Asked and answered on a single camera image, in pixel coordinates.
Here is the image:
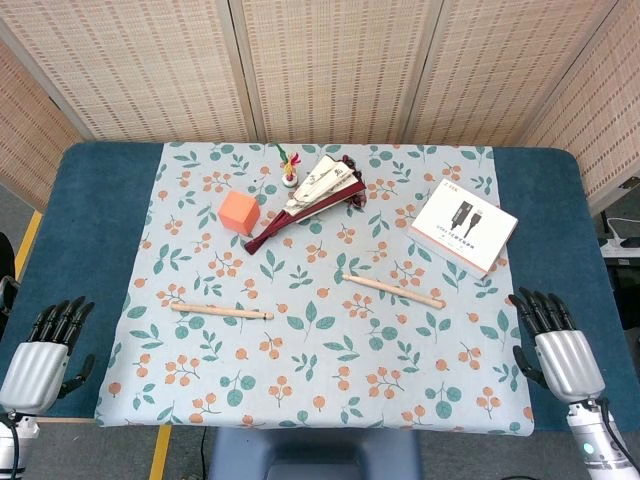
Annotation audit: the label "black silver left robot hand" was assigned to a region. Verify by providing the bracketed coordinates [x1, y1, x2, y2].
[0, 295, 96, 416]

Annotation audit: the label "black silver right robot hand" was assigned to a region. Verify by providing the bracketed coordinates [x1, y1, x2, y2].
[507, 286, 607, 404]

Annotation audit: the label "wooden stick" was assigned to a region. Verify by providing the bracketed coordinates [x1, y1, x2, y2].
[169, 301, 276, 321]
[341, 273, 447, 310]

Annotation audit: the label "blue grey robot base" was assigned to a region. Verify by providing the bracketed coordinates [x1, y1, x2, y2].
[206, 427, 422, 480]

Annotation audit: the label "white power strip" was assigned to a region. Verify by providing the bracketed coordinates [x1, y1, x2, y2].
[598, 234, 640, 259]

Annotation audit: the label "blue table cover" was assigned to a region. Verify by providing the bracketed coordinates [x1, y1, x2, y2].
[0, 142, 619, 434]

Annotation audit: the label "woven folding screen panel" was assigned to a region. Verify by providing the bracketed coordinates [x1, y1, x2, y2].
[0, 0, 254, 144]
[519, 0, 640, 214]
[229, 0, 447, 146]
[403, 0, 629, 149]
[0, 39, 85, 214]

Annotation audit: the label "floral print tablecloth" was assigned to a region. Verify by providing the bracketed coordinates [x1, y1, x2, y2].
[93, 142, 536, 434]

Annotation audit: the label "orange cube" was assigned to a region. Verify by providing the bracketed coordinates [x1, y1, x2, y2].
[217, 190, 262, 236]

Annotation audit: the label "folding fan maroon ribs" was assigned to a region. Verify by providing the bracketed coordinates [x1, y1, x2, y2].
[243, 154, 368, 255]

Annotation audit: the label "colourful feather shuttlecock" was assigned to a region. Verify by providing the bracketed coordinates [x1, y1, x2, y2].
[272, 143, 304, 189]

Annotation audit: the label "black power cable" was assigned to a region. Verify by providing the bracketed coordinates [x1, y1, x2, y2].
[598, 209, 640, 239]

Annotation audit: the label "white USB cable box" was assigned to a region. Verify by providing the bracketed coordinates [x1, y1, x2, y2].
[408, 178, 520, 280]

